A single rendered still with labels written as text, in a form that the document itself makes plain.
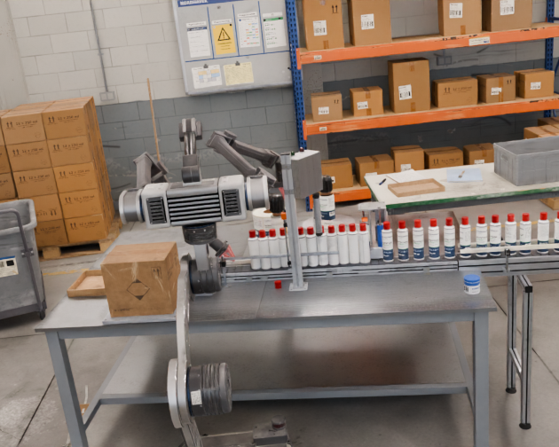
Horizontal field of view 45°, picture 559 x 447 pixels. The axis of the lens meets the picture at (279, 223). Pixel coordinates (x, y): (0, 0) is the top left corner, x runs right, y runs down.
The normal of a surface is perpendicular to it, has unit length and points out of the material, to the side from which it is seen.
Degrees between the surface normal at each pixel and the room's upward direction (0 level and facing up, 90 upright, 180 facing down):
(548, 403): 0
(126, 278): 90
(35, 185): 90
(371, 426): 0
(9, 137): 90
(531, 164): 90
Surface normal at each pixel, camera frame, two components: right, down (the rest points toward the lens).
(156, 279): -0.08, 0.33
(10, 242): 0.36, 0.33
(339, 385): -0.10, -0.94
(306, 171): 0.76, 0.14
